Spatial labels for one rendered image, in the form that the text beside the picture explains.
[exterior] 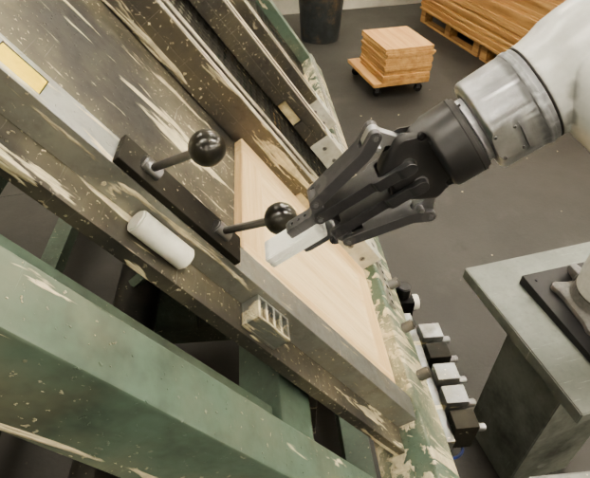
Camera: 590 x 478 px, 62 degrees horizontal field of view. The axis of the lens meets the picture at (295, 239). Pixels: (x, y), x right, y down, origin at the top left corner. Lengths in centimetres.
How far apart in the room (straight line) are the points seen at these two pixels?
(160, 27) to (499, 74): 63
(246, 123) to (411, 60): 339
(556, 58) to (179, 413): 41
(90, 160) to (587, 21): 47
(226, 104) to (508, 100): 63
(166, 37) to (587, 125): 69
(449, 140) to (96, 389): 35
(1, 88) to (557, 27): 49
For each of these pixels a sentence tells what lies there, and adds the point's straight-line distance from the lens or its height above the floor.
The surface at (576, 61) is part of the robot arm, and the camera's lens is 45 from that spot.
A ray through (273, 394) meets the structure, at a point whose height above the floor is 113.
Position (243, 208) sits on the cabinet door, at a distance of 81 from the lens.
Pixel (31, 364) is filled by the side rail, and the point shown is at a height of 149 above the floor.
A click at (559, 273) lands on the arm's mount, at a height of 78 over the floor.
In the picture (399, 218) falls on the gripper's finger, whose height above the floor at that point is 146.
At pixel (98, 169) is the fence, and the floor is 149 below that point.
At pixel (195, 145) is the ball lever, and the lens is 49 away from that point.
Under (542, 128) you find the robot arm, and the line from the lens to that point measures 46.
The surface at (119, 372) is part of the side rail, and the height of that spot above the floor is 145.
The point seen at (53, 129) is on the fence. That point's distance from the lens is 56.
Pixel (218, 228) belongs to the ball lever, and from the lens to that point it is 62.
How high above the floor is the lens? 177
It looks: 40 degrees down
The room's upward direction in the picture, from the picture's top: straight up
